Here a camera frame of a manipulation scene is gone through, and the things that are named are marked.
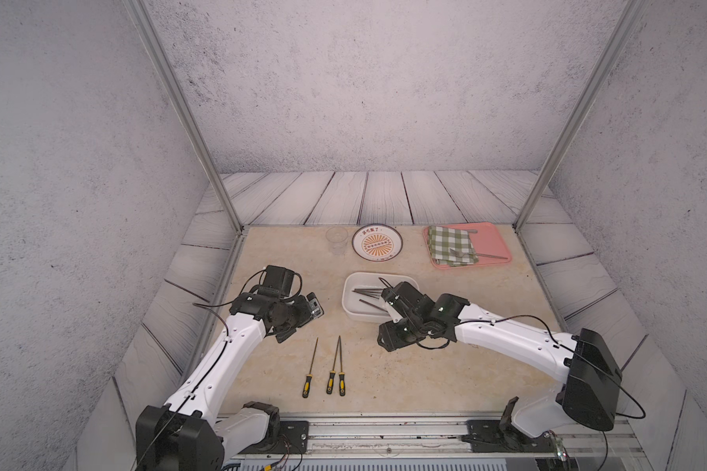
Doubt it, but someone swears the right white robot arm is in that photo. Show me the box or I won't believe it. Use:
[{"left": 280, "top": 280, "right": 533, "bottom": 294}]
[{"left": 377, "top": 282, "right": 623, "bottom": 439}]

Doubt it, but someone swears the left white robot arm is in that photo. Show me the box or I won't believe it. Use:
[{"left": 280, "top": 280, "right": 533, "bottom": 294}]
[{"left": 132, "top": 292, "right": 324, "bottom": 470}]

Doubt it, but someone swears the white rectangular storage box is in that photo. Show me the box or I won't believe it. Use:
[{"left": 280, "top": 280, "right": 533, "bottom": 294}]
[{"left": 342, "top": 272, "right": 419, "bottom": 324}]

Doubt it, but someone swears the metal utensil on tray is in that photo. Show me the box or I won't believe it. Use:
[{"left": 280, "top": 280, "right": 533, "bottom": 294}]
[{"left": 449, "top": 248, "right": 511, "bottom": 260}]

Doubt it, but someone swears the green checkered cloth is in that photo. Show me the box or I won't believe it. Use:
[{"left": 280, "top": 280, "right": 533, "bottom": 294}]
[{"left": 427, "top": 226, "right": 478, "bottom": 267}]

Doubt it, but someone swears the round orange patterned plate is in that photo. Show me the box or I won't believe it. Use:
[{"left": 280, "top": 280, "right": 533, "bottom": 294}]
[{"left": 352, "top": 224, "right": 404, "bottom": 262}]

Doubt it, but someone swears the clear plastic cup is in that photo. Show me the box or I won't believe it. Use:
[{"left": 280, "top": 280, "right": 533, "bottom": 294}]
[{"left": 326, "top": 227, "right": 349, "bottom": 256}]

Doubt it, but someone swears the pink plastic tray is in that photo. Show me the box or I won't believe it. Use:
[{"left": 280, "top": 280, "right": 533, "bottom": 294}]
[{"left": 423, "top": 223, "right": 513, "bottom": 270}]

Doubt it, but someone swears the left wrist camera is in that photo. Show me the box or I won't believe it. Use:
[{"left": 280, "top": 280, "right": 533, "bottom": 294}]
[{"left": 257, "top": 265, "right": 296, "bottom": 299}]

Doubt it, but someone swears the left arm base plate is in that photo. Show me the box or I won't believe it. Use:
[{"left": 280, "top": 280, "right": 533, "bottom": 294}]
[{"left": 240, "top": 420, "right": 310, "bottom": 455}]

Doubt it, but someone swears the aluminium front rail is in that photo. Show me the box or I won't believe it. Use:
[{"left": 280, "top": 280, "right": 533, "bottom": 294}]
[{"left": 130, "top": 413, "right": 655, "bottom": 471}]

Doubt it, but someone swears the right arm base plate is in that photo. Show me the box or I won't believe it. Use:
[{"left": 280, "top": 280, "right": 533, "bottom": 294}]
[{"left": 461, "top": 420, "right": 555, "bottom": 453}]

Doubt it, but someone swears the left aluminium frame post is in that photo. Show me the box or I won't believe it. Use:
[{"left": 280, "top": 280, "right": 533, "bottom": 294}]
[{"left": 124, "top": 0, "right": 244, "bottom": 234}]

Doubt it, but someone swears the aluminium frame post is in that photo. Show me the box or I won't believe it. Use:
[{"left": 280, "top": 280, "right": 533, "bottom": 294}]
[
  {"left": 124, "top": 0, "right": 244, "bottom": 234},
  {"left": 513, "top": 0, "right": 646, "bottom": 234}
]

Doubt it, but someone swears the right aluminium frame post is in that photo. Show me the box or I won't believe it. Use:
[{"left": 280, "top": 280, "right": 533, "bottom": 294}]
[{"left": 513, "top": 0, "right": 646, "bottom": 234}]

